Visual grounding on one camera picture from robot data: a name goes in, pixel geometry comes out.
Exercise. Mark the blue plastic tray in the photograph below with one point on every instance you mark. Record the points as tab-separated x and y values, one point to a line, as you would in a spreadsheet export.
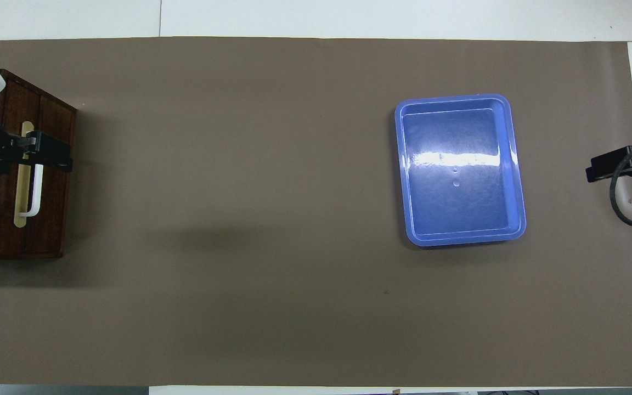
458	208

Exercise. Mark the brown table mat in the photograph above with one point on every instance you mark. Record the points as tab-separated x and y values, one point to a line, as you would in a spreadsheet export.
272	219

